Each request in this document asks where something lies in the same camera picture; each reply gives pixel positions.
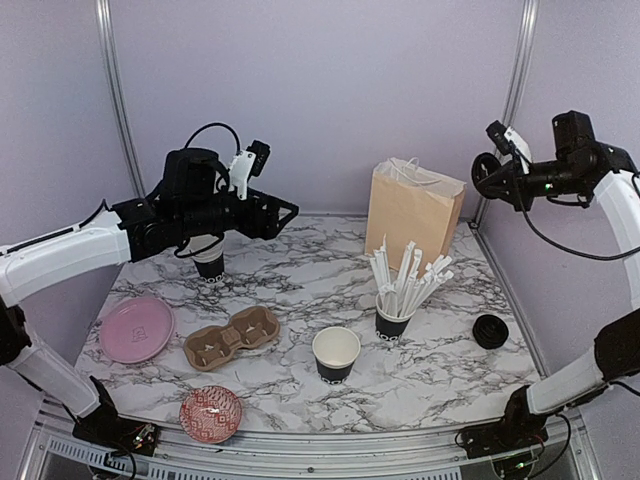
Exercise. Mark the brown paper takeout bag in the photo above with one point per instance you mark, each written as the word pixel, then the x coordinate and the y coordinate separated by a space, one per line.
pixel 409 203

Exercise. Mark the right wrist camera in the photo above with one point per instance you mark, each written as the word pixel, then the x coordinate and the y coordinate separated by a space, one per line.
pixel 507 140

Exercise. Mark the pink plastic plate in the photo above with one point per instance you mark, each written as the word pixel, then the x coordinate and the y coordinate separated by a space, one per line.
pixel 136 330

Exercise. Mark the stack of black cup lids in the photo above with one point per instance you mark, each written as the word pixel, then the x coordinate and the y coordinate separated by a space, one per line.
pixel 490 332

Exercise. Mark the white wrapped straws bundle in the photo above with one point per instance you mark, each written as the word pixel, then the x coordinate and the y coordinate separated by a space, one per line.
pixel 401 296

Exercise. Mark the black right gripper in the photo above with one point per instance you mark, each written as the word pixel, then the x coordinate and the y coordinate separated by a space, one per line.
pixel 515 192

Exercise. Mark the aluminium front frame rail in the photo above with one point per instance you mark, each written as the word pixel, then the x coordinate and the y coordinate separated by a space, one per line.
pixel 433 453

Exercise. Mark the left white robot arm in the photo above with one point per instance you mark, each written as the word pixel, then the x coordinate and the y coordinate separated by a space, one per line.
pixel 112 235

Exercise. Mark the single black paper cup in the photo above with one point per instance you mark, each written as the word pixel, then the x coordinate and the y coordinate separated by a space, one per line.
pixel 335 350

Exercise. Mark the black cup holding straws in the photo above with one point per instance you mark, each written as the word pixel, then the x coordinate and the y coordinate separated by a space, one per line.
pixel 387 327

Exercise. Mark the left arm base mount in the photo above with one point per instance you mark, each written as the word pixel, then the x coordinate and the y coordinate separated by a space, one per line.
pixel 115 430

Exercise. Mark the brown cardboard cup carrier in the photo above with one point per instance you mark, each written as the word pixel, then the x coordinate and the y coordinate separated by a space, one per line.
pixel 214 346

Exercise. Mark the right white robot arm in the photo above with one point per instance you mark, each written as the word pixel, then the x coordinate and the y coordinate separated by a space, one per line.
pixel 575 275

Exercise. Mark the red patterned bowl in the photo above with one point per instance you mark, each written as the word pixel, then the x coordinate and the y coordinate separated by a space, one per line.
pixel 211 414

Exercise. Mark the left aluminium corner post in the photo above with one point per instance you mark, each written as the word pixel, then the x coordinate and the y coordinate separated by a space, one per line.
pixel 116 91

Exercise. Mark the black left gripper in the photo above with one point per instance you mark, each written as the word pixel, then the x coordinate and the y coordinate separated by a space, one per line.
pixel 268 227

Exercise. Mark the stack of black paper cups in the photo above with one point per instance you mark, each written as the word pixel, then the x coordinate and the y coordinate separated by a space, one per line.
pixel 208 257

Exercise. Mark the right aluminium corner post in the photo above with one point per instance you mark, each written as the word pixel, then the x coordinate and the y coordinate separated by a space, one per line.
pixel 522 60

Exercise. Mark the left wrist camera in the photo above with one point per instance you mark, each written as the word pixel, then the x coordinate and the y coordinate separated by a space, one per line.
pixel 246 164

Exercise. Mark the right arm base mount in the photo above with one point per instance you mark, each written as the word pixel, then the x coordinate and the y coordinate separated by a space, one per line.
pixel 495 438

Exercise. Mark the black cup lid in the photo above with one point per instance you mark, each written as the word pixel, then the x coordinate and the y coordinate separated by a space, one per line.
pixel 484 165

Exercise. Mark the aluminium corner post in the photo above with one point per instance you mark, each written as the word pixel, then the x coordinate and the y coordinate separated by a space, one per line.
pixel 116 91
pixel 522 60

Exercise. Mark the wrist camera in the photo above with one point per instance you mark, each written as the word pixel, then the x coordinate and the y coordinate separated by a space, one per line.
pixel 246 164
pixel 507 140

